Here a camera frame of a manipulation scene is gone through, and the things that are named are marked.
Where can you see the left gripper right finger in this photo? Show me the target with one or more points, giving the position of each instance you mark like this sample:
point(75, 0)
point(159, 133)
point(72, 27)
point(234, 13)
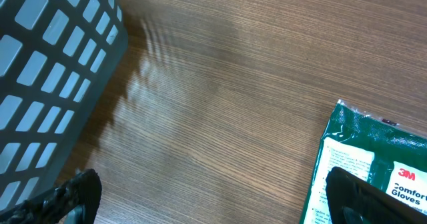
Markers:
point(353, 200)

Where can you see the green white wipes packet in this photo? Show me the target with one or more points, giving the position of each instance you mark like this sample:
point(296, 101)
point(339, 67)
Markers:
point(383, 153)

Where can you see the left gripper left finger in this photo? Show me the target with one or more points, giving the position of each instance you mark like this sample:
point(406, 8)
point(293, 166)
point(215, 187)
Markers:
point(76, 201)

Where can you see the grey plastic mesh basket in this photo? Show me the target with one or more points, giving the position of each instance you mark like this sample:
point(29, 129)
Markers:
point(56, 59)

